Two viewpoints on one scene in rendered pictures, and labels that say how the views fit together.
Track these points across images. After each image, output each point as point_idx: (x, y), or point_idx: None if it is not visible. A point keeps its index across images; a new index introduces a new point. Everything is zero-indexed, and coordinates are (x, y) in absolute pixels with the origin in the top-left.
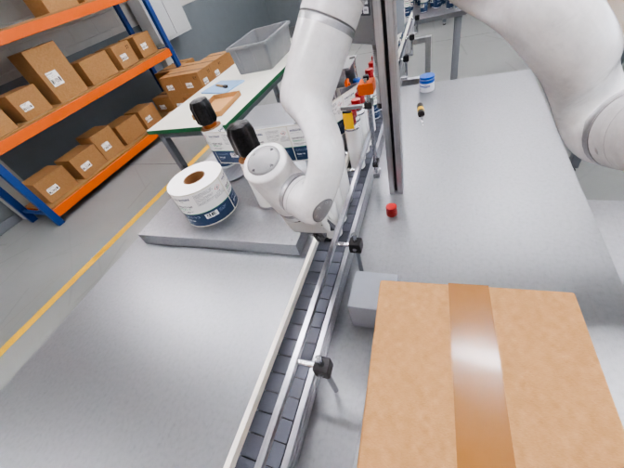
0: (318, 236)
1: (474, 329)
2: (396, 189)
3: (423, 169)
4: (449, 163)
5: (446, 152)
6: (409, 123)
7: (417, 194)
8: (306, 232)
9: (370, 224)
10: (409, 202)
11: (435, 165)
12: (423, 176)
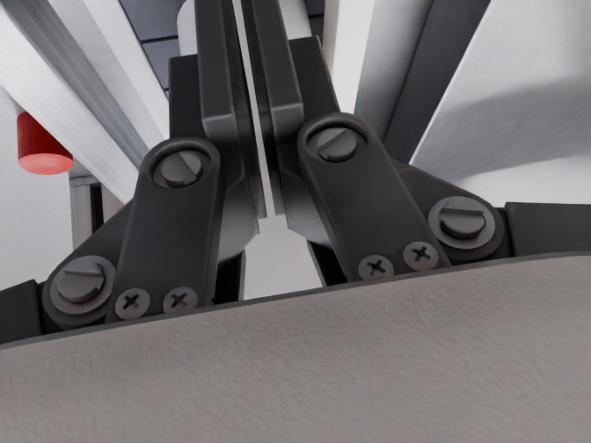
0: (227, 124)
1: None
2: (100, 190)
3: (68, 230)
4: (4, 249)
5: (45, 260)
6: None
7: (12, 185)
8: (409, 196)
9: (107, 66)
10: (10, 163)
11: (40, 241)
12: (47, 220)
